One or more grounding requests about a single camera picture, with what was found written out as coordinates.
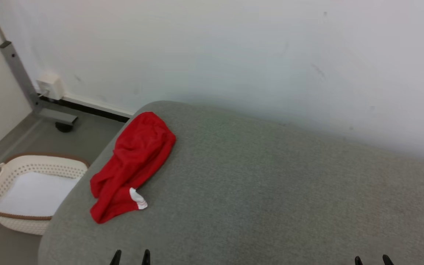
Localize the red white-trimmed shorts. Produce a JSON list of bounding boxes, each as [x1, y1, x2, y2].
[[89, 111, 177, 225]]

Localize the cream perforated laundry basket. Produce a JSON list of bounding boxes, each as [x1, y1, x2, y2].
[[0, 153, 89, 236]]

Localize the grey fabric sofa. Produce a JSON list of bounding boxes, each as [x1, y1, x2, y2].
[[37, 100, 424, 265]]

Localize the white wall socket box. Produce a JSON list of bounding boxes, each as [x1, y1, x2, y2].
[[36, 73, 66, 101]]

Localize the grey metal stand frame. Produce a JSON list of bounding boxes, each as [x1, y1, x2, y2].
[[0, 0, 78, 128]]

